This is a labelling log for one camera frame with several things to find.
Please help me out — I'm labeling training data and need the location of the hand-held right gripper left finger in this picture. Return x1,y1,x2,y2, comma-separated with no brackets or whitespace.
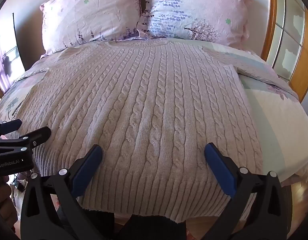
20,144,103,240

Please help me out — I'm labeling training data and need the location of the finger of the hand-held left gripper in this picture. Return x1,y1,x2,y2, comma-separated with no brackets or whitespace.
0,119,23,137
9,126,51,153

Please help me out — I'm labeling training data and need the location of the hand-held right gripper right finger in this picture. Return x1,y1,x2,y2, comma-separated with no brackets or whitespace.
204,142,293,240

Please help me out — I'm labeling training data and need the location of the pink cable-knit sweater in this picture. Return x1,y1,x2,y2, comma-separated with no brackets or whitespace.
16,38,264,223

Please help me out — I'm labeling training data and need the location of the person's left hand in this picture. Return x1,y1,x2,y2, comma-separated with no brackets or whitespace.
0,176,18,220

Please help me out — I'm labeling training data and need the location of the floral bed sheet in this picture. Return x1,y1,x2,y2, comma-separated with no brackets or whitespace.
0,36,308,190

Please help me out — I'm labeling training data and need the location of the pink floral pillow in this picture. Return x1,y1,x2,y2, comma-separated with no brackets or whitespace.
40,0,142,55

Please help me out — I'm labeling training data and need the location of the wooden headboard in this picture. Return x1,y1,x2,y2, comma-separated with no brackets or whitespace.
261,0,308,103

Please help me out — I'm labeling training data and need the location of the pink pillow with tree print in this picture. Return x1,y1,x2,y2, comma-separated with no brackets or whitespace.
137,0,258,50

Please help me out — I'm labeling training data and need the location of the black cable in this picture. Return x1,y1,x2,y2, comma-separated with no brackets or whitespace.
13,171,32,193

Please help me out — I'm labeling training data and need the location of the wall poster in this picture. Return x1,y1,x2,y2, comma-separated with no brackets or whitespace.
0,12,26,94

